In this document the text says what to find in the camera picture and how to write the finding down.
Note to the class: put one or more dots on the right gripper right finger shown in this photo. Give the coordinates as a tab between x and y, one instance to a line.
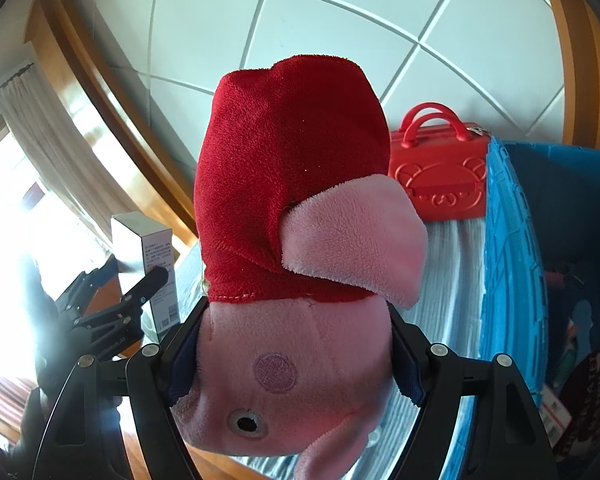
475	416

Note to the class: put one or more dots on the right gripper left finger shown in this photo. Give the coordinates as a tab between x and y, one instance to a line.
83	438

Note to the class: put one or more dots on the white green carton box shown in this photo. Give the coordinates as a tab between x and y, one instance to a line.
141	243

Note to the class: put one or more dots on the red dress pig plush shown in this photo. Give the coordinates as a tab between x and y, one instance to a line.
306	243

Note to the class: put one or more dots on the black cap with lettering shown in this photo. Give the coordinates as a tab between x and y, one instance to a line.
581	398

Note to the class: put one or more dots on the blue plastic storage crate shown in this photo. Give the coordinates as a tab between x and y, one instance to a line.
541	254

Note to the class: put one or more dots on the beige curtain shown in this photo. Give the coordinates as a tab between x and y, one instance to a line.
60	154

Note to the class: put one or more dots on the red bear suitcase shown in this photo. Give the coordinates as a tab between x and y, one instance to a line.
440	162

